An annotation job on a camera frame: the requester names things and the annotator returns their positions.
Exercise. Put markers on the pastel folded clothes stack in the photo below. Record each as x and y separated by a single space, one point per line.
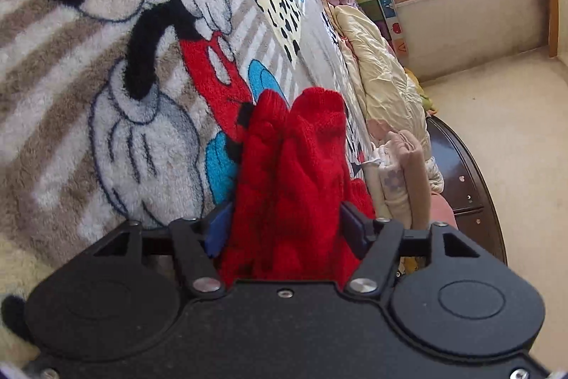
406 174

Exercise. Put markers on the pink pillow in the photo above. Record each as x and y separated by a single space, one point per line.
441 208

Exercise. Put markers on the cartoon mouse printed blanket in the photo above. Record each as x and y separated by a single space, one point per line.
44 95

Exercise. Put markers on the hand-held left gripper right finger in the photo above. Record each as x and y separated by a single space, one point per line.
353 228

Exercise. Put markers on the green plush toy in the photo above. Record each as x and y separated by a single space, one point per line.
427 99

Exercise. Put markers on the red knit sweater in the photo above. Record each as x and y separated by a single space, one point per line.
301 174

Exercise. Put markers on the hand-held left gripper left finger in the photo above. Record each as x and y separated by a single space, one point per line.
219 228

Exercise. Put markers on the dark wooden headboard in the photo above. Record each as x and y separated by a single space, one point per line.
466 183

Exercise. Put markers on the cream quilt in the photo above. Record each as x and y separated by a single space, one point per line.
381 68

